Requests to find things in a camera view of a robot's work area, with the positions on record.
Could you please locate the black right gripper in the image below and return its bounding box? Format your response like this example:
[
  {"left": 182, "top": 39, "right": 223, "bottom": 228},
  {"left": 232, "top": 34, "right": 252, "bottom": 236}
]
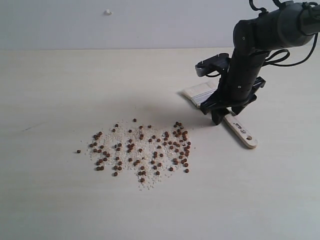
[{"left": 200, "top": 48, "right": 266, "bottom": 126}]

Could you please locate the wooden paint brush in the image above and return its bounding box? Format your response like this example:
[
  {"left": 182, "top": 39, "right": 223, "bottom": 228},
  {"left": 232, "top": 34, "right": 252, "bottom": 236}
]
[{"left": 179, "top": 79, "right": 258, "bottom": 149}]

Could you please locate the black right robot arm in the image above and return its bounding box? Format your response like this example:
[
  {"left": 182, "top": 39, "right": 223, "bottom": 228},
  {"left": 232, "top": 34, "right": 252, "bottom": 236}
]
[{"left": 195, "top": 0, "right": 320, "bottom": 125}]

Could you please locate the pile of brown pellets and grains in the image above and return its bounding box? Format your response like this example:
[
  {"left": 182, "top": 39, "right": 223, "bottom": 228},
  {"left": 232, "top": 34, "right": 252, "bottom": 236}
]
[{"left": 75, "top": 118, "right": 192, "bottom": 190}]

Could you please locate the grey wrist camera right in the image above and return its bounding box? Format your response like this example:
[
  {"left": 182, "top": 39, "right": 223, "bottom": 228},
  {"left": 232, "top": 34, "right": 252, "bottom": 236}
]
[{"left": 195, "top": 53, "right": 231, "bottom": 77}]

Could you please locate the black camera cable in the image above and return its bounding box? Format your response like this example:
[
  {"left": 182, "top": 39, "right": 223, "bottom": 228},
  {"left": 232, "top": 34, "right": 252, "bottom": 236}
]
[{"left": 249, "top": 0, "right": 320, "bottom": 67}]

